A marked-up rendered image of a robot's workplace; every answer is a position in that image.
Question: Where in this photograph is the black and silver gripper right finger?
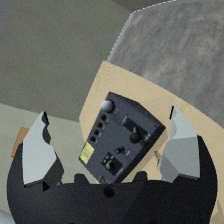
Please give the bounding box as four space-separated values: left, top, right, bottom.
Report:
158 106 218 224

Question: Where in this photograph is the dark grey control panel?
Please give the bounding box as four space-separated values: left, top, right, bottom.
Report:
79 91 166 184

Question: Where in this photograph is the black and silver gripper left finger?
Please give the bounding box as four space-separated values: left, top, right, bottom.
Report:
7 111 64 224

